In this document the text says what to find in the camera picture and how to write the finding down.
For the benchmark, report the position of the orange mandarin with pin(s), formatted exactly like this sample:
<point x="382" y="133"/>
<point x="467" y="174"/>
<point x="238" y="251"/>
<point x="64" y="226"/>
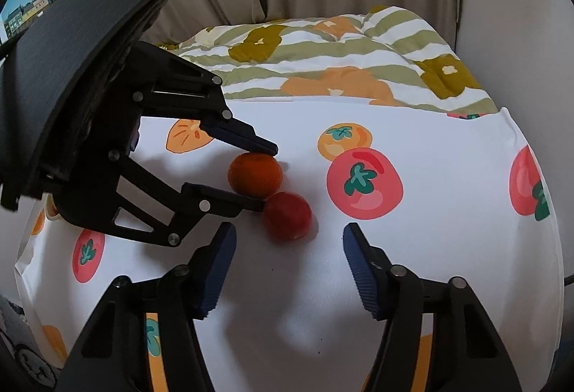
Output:
<point x="253" y="177"/>

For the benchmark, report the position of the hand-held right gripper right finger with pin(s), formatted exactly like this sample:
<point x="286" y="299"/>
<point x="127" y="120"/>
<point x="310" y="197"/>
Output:
<point x="361" y="268"/>

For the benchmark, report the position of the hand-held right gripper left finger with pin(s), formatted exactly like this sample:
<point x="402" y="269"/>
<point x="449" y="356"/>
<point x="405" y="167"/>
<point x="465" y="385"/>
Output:
<point x="219" y="271"/>

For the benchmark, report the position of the red tomato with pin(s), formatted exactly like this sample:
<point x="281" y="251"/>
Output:
<point x="287" y="217"/>

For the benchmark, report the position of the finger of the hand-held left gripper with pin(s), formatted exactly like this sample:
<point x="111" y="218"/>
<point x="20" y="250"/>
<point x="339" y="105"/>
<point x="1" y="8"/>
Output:
<point x="233" y="203"/>
<point x="242" y="136"/>

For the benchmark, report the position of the striped flower-print quilt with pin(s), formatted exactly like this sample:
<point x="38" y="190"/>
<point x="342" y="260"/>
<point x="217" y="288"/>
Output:
<point x="314" y="60"/>

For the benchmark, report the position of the grey patterned cloth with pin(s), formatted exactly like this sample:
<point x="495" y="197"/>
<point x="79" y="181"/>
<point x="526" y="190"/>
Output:
<point x="22" y="356"/>

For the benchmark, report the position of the white persimmon-print cloth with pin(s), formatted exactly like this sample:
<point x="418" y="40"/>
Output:
<point x="430" y="239"/>

